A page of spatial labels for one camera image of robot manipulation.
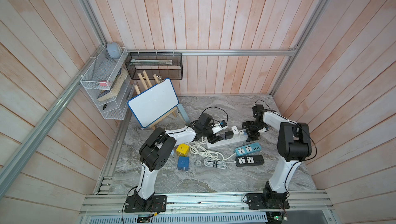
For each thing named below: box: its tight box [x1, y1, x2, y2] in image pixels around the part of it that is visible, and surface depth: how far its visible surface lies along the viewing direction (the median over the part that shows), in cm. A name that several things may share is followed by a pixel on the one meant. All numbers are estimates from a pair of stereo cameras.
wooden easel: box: [134, 70, 179, 131], surface depth 87 cm
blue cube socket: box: [177, 156, 190, 171], surface depth 83 cm
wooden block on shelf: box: [96, 68, 129, 102], surface depth 83 cm
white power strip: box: [206, 132, 247, 149], surface depth 95 cm
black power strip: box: [235, 154, 265, 167], surface depth 87 cm
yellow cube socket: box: [176, 143, 190, 157], surface depth 88 cm
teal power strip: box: [235, 142, 262, 157], surface depth 91 cm
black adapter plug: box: [224, 130, 235, 140], surface depth 93 cm
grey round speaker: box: [106, 41, 123, 60], surface depth 84 cm
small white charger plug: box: [231, 125, 239, 135], surface depth 93 cm
